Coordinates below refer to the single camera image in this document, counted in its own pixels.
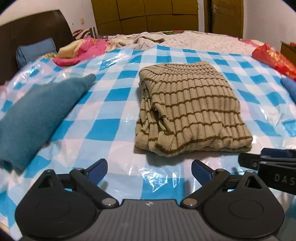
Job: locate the dark wooden headboard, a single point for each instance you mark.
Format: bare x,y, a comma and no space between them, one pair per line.
30,30

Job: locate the dark wooden dresser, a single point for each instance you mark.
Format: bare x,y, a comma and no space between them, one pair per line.
289,51

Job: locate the teal folded sweater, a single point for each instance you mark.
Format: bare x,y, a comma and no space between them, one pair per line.
30,123

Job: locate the red printed tote bag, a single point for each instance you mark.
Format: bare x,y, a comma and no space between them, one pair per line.
273,58

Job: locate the light blue knit garment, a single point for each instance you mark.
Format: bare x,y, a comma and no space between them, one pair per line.
290,86

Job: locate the brown wooden wardrobe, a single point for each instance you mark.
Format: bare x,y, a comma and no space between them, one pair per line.
136,16

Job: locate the white floral bed sheet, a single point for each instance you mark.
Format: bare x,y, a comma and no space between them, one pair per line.
208,42

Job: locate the beige crumpled garment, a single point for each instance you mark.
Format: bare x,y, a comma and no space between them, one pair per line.
141,41

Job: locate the beige striped knit sweater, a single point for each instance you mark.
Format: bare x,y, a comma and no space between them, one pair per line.
186,108

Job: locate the blue white checkered plastic sheet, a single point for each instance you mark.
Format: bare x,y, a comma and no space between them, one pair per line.
103,124

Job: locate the pink floral quilt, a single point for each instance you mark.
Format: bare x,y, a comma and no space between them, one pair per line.
78,51

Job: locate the red white striped cloth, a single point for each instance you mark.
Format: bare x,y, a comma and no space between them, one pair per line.
81,34

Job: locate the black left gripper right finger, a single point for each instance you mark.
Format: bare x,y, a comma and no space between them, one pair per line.
220,189

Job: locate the blue pillow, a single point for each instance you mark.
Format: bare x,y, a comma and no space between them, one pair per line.
29,53

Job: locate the brown wooden door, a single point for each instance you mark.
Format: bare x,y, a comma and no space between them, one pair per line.
224,17

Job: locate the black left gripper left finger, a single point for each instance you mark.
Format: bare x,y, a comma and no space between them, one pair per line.
77,189

